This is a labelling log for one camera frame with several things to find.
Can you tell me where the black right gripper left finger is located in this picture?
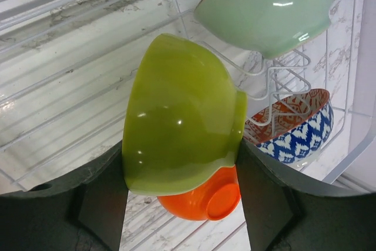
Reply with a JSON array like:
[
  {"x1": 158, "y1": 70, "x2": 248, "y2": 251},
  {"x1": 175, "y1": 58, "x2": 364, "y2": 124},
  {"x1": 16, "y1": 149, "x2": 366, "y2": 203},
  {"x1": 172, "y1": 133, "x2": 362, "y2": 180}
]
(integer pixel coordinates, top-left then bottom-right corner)
[{"x1": 1, "y1": 142, "x2": 128, "y2": 250}]

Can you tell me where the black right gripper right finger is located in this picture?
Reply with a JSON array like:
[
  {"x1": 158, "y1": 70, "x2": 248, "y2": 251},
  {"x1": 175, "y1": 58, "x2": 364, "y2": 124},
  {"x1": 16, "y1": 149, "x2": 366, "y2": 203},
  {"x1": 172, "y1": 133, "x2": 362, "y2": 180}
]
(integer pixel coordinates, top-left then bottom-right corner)
[{"x1": 236, "y1": 140, "x2": 375, "y2": 250}]

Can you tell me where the red-orange bowl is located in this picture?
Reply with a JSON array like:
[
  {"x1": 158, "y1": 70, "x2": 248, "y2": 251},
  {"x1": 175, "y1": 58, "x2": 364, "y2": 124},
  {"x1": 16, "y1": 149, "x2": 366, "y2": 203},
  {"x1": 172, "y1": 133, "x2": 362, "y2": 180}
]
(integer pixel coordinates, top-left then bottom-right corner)
[{"x1": 157, "y1": 166, "x2": 241, "y2": 221}]

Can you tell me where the blue patterned red-inside bowl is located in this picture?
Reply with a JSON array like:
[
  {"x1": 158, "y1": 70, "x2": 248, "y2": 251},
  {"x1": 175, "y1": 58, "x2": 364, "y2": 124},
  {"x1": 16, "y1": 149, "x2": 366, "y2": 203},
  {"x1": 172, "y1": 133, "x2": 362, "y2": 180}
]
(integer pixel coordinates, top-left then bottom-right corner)
[{"x1": 244, "y1": 88, "x2": 334, "y2": 165}]

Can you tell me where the lime green bowl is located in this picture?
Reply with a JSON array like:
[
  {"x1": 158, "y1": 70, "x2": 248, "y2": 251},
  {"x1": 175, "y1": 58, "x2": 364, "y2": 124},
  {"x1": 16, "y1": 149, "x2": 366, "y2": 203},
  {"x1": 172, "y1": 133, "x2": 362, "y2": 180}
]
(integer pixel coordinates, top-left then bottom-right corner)
[{"x1": 122, "y1": 34, "x2": 247, "y2": 196}]

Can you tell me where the mint green flower bowl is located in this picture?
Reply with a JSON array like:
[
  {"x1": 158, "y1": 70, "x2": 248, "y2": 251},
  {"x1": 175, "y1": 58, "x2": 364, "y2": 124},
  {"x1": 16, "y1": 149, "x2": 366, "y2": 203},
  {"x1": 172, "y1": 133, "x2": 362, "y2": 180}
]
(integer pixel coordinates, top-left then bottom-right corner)
[{"x1": 194, "y1": 0, "x2": 334, "y2": 59}]

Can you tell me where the white wire dish rack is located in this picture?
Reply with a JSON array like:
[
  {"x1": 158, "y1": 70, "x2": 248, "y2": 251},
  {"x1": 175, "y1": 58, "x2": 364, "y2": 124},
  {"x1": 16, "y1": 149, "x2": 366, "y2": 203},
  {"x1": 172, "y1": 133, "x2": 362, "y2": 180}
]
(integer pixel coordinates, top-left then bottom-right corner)
[{"x1": 1, "y1": 0, "x2": 375, "y2": 250}]

